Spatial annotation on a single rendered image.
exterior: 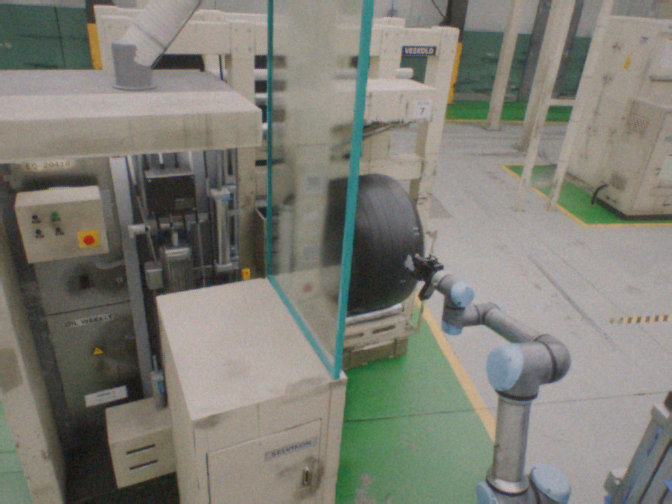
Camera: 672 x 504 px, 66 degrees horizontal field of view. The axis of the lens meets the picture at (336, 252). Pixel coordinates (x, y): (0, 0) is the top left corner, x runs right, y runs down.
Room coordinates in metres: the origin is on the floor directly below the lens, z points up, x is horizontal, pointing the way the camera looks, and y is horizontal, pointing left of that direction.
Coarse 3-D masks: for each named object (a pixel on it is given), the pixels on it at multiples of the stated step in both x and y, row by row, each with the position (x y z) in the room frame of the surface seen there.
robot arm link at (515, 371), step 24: (504, 360) 1.07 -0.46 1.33; (528, 360) 1.07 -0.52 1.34; (552, 360) 1.08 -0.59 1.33; (504, 384) 1.04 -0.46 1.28; (528, 384) 1.04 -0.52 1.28; (504, 408) 1.05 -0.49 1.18; (528, 408) 1.05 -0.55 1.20; (504, 432) 1.03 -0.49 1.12; (504, 456) 1.01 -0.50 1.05; (504, 480) 0.99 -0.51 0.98; (528, 480) 1.01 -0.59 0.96
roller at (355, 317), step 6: (390, 306) 1.90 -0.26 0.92; (396, 306) 1.91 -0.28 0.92; (402, 306) 1.92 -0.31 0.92; (354, 312) 1.84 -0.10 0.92; (366, 312) 1.84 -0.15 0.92; (372, 312) 1.85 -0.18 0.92; (378, 312) 1.86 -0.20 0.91; (384, 312) 1.87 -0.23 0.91; (390, 312) 1.88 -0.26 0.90; (396, 312) 1.90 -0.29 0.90; (348, 318) 1.80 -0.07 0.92; (354, 318) 1.81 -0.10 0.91; (360, 318) 1.82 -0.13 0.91; (366, 318) 1.83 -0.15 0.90; (372, 318) 1.84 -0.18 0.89; (348, 324) 1.80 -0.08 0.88
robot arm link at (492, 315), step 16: (480, 304) 1.50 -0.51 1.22; (496, 304) 1.51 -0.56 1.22; (480, 320) 1.45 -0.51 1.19; (496, 320) 1.39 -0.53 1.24; (512, 320) 1.35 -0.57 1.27; (512, 336) 1.29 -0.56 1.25; (528, 336) 1.24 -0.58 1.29; (544, 336) 1.20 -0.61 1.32; (560, 352) 1.11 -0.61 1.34; (560, 368) 1.08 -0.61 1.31
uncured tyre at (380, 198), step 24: (360, 192) 1.88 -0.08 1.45; (384, 192) 1.91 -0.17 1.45; (360, 216) 1.79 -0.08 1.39; (384, 216) 1.80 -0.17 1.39; (408, 216) 1.84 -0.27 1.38; (360, 240) 1.74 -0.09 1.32; (384, 240) 1.74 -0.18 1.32; (408, 240) 1.78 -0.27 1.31; (360, 264) 1.71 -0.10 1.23; (384, 264) 1.71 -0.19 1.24; (360, 288) 1.71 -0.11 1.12; (384, 288) 1.71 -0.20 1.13; (408, 288) 1.77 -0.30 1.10; (360, 312) 1.80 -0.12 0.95
